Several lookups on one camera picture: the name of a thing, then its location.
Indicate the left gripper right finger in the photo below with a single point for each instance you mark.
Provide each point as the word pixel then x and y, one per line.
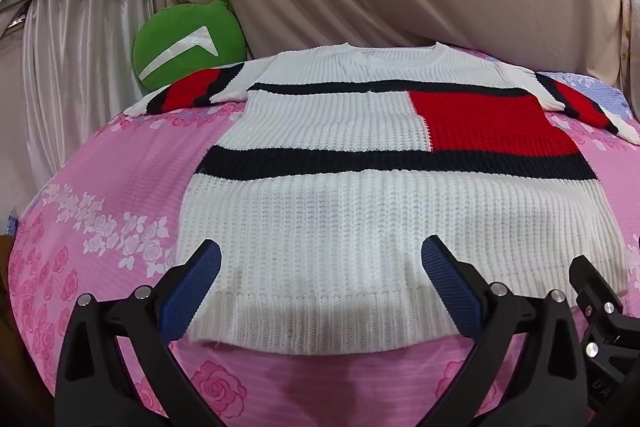
pixel 548 385

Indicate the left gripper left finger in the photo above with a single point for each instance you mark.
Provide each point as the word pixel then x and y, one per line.
pixel 93 385

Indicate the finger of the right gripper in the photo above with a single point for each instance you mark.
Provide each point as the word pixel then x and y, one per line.
pixel 610 343

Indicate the white red black knit sweater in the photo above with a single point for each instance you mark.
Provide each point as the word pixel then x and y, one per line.
pixel 345 159

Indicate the pink floral bed sheet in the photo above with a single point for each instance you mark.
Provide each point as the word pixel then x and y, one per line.
pixel 108 223

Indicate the green round plush pillow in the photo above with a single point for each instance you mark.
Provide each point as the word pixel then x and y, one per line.
pixel 185 38

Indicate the white satin curtain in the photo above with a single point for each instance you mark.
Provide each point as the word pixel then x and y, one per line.
pixel 65 71

